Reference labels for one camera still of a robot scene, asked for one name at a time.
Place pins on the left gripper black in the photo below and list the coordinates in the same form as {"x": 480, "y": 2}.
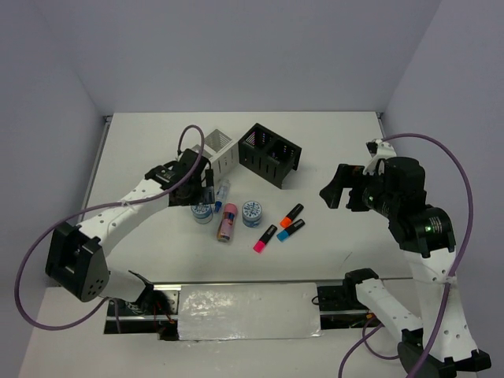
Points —
{"x": 204, "y": 194}

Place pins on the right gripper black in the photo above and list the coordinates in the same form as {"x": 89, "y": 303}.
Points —
{"x": 347, "y": 175}

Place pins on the blue slime jar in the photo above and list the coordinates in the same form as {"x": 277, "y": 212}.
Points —
{"x": 202, "y": 213}
{"x": 252, "y": 213}

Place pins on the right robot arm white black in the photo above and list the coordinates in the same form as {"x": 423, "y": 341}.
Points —
{"x": 438, "y": 343}

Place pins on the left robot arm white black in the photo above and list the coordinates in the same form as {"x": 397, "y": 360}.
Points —
{"x": 77, "y": 254}

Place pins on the clear blue-capped glue tube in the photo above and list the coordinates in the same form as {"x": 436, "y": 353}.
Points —
{"x": 221, "y": 195}

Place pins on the white two-slot organizer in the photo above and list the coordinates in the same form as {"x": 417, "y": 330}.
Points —
{"x": 222, "y": 152}

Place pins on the pink highlighter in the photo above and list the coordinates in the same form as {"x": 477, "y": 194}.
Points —
{"x": 265, "y": 238}

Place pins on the orange highlighter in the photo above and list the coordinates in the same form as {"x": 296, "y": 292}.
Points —
{"x": 291, "y": 216}

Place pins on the black two-slot organizer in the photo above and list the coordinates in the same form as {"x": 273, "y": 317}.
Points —
{"x": 268, "y": 154}

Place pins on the blue highlighter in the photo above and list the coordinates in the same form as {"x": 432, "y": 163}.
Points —
{"x": 290, "y": 230}

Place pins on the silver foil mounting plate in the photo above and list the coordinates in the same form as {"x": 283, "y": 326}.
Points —
{"x": 241, "y": 311}

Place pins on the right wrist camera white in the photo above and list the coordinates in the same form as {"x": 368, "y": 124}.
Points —
{"x": 379, "y": 150}

